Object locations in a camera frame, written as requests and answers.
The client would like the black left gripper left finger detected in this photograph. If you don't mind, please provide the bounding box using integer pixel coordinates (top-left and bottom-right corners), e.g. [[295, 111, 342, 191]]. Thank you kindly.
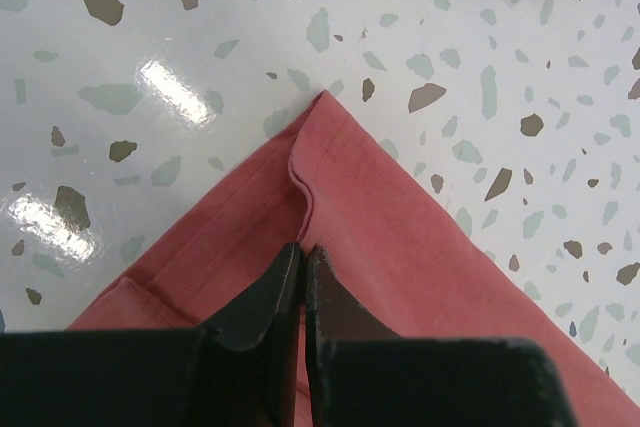
[[1, 243, 301, 426]]

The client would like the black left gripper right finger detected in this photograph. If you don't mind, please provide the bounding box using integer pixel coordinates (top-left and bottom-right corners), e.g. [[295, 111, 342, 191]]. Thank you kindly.
[[306, 247, 577, 426]]

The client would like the red t-shirt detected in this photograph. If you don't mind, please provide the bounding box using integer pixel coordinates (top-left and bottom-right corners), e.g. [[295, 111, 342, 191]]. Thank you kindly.
[[73, 93, 639, 426]]

